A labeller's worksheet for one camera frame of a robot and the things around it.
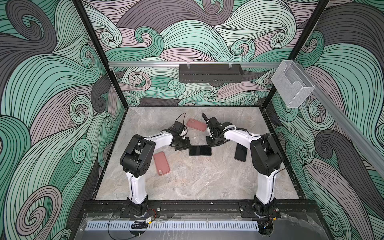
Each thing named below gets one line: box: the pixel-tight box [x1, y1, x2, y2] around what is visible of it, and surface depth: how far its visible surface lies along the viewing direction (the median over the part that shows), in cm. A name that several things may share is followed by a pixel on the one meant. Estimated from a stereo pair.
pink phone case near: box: [153, 151, 171, 176], surface depth 92 cm
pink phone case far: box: [186, 118, 207, 132], surface depth 113 cm
